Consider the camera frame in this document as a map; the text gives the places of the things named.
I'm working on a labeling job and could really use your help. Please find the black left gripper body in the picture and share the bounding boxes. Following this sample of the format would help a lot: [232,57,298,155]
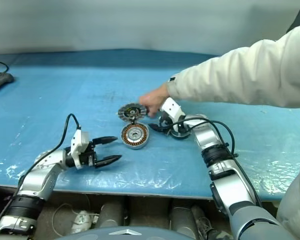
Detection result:
[79,141,100,169]

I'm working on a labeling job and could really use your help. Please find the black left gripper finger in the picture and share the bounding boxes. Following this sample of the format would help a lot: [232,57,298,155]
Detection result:
[94,154,123,169]
[91,136,119,147]

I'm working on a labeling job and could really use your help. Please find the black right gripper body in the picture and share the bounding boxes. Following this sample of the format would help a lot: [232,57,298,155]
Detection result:
[157,115,178,137]

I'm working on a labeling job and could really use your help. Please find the silver motor housing copper windings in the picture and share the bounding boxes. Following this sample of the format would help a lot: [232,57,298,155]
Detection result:
[119,121,153,151]

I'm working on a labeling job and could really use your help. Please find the person's bare hand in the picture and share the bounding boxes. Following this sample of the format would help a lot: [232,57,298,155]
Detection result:
[139,83,171,118]

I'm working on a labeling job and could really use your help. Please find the white shoe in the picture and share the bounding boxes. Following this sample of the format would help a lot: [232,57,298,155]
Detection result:
[72,210,92,235]

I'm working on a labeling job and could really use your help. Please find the blue plastic table cover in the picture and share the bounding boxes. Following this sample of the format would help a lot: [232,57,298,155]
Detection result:
[0,48,300,202]

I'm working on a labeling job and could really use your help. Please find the grey robot torso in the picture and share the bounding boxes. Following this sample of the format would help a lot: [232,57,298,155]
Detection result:
[52,226,171,240]

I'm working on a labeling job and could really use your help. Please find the grey patterned shoe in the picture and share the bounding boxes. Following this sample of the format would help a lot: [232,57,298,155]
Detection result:
[191,204,231,240]

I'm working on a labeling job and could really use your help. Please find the black power strip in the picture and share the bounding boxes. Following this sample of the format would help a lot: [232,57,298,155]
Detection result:
[0,72,16,95]

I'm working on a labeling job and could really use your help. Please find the white jacket person torso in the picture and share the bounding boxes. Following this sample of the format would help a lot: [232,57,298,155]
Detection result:
[276,146,300,240]

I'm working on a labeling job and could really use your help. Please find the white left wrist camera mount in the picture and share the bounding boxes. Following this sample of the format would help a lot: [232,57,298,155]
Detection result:
[69,128,91,171]

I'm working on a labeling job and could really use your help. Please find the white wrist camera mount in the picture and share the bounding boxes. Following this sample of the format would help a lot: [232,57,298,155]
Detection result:
[159,97,186,126]
[69,128,91,171]

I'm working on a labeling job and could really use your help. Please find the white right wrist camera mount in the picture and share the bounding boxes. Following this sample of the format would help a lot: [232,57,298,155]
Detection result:
[159,97,186,126]

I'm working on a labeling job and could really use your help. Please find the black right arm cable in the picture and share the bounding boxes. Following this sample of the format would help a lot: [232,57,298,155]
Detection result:
[173,119,263,208]

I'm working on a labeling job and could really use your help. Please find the thin white floor cord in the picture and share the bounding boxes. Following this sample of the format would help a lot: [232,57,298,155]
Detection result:
[51,202,101,227]

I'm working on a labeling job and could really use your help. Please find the black power strip cable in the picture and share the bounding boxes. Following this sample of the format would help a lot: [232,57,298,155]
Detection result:
[0,60,10,75]

